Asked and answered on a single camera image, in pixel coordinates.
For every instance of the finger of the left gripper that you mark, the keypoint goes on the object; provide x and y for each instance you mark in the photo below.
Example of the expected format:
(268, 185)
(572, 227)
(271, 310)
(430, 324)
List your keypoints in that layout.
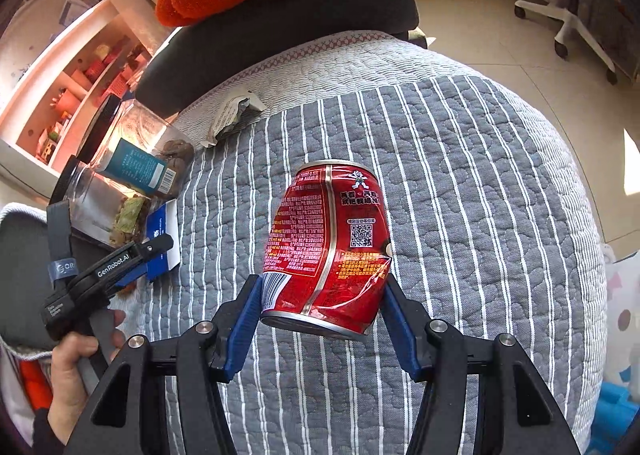
(127, 277)
(154, 247)

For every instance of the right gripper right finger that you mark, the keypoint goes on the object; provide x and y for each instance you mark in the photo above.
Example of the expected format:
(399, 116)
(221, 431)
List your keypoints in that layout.
(516, 411)

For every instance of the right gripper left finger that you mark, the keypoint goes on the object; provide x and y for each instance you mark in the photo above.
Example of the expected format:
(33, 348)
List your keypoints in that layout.
(126, 413)

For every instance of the torn paper wrapper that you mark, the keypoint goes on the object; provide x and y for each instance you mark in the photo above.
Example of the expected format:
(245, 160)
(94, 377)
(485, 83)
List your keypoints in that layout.
(238, 107)

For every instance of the red soda can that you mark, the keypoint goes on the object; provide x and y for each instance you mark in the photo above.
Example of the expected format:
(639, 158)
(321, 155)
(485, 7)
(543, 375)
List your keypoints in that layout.
(328, 252)

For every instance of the white patterned trash bin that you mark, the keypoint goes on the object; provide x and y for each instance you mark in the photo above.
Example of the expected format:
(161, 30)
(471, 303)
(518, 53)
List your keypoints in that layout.
(622, 322)

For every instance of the person's left hand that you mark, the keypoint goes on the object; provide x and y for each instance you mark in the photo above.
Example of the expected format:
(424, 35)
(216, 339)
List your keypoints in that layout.
(69, 395)

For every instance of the dark grey chair back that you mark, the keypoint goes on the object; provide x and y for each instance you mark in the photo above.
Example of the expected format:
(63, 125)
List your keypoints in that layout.
(24, 280)

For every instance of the clear jar with black lid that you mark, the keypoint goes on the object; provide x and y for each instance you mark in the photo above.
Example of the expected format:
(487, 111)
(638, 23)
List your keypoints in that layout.
(100, 208)

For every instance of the clear jar with teal label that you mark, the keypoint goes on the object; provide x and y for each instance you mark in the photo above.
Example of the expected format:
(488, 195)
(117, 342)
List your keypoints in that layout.
(129, 144)

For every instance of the blue plastic stool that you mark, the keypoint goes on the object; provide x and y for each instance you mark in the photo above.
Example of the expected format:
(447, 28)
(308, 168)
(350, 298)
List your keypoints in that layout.
(615, 414)

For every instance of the grey striped quilted blanket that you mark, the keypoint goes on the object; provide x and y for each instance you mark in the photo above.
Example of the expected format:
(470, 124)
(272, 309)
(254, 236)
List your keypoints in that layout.
(352, 162)

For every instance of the white bookshelf with red items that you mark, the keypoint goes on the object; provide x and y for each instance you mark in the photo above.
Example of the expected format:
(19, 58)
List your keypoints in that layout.
(57, 64)

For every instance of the black cushion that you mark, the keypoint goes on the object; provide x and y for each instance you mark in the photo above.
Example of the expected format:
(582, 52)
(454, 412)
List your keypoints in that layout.
(202, 56)

